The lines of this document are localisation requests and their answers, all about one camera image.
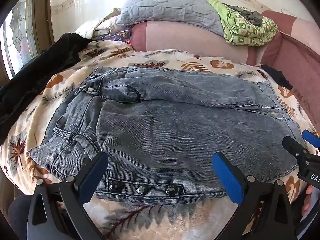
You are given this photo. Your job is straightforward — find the stained glass window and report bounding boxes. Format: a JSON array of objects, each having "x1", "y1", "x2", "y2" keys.
[{"x1": 0, "y1": 0, "x2": 54, "y2": 80}]

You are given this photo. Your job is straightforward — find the grey-blue denim pants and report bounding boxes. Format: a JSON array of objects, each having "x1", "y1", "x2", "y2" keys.
[{"x1": 28, "y1": 66, "x2": 309, "y2": 207}]

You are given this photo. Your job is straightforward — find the person's right hand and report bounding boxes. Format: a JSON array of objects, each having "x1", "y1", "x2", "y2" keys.
[{"x1": 301, "y1": 185, "x2": 314, "y2": 217}]

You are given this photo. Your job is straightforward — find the white pillow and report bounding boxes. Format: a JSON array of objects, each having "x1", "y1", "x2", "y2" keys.
[{"x1": 75, "y1": 15, "x2": 123, "y2": 40}]

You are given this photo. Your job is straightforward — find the grey quilted pillow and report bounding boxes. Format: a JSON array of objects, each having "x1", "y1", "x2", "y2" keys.
[{"x1": 116, "y1": 0, "x2": 225, "y2": 37}]

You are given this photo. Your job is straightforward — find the lilac cloth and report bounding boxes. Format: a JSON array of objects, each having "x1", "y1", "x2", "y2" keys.
[{"x1": 99, "y1": 34, "x2": 120, "y2": 43}]

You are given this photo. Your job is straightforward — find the grey crumpled cloth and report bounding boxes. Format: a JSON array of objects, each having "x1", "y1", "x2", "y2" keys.
[{"x1": 221, "y1": 2, "x2": 263, "y2": 25}]

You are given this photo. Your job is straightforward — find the black garment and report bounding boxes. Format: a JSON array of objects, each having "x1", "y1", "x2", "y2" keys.
[{"x1": 0, "y1": 32, "x2": 87, "y2": 143}]

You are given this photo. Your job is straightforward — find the pink bolster cushion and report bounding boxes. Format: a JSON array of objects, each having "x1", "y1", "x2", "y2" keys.
[{"x1": 131, "y1": 21, "x2": 265, "y2": 65}]

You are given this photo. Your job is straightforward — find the small black cloth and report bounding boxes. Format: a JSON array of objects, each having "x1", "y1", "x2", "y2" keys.
[{"x1": 261, "y1": 64, "x2": 293, "y2": 90}]

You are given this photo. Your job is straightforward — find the green patterned blanket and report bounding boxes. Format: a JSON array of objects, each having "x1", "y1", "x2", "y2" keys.
[{"x1": 204, "y1": 0, "x2": 278, "y2": 47}]

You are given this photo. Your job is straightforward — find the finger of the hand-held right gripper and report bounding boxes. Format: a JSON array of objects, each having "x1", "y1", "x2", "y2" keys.
[
  {"x1": 282, "y1": 135, "x2": 309, "y2": 160},
  {"x1": 302, "y1": 129, "x2": 320, "y2": 149}
]

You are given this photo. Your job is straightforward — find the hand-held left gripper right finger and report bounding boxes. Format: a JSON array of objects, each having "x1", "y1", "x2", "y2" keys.
[{"x1": 212, "y1": 151, "x2": 298, "y2": 240}]

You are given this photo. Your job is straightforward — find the cream leaf print blanket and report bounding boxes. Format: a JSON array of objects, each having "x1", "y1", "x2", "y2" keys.
[{"x1": 0, "y1": 40, "x2": 320, "y2": 240}]

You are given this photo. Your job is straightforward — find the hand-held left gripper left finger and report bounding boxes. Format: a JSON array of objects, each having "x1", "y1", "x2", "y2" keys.
[{"x1": 26, "y1": 152, "x2": 109, "y2": 240}]

